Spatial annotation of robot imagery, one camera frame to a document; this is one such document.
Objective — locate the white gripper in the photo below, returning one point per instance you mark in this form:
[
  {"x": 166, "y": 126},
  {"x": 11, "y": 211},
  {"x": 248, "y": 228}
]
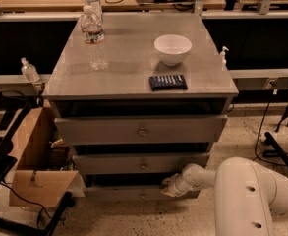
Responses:
[{"x": 180, "y": 185}]

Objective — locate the grey bottom drawer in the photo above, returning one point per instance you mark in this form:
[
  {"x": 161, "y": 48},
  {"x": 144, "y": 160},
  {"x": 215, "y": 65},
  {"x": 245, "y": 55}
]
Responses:
[{"x": 125, "y": 193}]

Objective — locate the grey drawer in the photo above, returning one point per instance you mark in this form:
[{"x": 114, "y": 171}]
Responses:
[
  {"x": 125, "y": 193},
  {"x": 137, "y": 163},
  {"x": 133, "y": 130}
]

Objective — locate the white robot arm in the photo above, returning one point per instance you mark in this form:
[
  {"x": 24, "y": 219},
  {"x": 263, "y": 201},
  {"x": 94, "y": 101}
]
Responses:
[{"x": 246, "y": 194}]

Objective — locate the grey middle drawer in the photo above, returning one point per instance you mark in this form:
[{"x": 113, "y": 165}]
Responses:
[{"x": 137, "y": 163}]

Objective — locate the grey drawer cabinet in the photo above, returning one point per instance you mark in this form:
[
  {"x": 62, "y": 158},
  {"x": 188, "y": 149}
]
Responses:
[{"x": 122, "y": 89}]

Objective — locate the grey top drawer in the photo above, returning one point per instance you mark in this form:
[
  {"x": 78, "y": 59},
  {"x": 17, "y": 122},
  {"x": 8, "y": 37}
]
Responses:
[{"x": 133, "y": 130}]

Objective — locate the brown cardboard box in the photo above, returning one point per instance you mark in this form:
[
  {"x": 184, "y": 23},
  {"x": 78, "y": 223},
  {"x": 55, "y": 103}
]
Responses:
[{"x": 39, "y": 174}]

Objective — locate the black stand base right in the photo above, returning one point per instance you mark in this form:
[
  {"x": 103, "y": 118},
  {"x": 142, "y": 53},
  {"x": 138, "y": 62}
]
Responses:
[{"x": 276, "y": 151}]

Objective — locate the small white pump bottle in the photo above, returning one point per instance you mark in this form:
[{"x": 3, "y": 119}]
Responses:
[{"x": 223, "y": 54}]

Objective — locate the white bowl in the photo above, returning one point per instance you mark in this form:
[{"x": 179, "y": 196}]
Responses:
[{"x": 172, "y": 49}]

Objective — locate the clear front water bottle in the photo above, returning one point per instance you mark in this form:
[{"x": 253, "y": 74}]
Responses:
[{"x": 93, "y": 34}]

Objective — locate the clear sanitizer bottle left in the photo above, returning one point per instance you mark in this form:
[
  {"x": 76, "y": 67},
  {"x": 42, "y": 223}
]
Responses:
[{"x": 29, "y": 71}]

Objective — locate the black stand frame left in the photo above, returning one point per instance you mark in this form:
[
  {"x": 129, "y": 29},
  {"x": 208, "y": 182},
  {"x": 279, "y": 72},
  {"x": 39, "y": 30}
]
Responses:
[{"x": 6, "y": 164}]

